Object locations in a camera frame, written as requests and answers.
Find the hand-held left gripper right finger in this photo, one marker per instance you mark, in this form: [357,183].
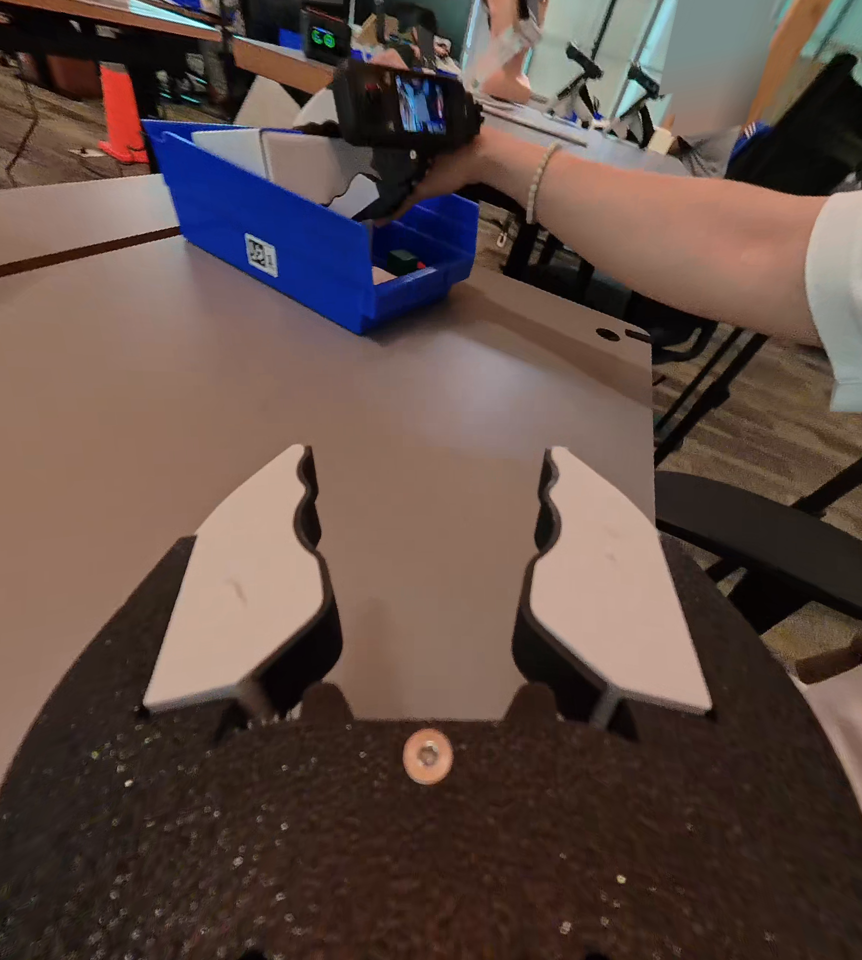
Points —
[611,592]

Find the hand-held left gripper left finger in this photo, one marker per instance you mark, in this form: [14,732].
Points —
[251,585]

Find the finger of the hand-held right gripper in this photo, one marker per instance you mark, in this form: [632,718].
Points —
[356,196]

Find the green cube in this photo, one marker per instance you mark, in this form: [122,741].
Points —
[401,260]

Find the blue plastic bin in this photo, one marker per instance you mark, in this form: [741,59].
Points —
[311,262]

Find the wooden cube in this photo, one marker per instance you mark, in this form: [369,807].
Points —
[382,276]

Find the person's right hand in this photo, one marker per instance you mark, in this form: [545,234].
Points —
[483,165]

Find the black device with green display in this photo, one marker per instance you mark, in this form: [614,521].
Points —
[324,37]

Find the black office chair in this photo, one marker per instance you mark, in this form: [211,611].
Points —
[828,135]
[776,540]

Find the orange traffic cone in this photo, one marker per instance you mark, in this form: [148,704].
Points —
[122,112]

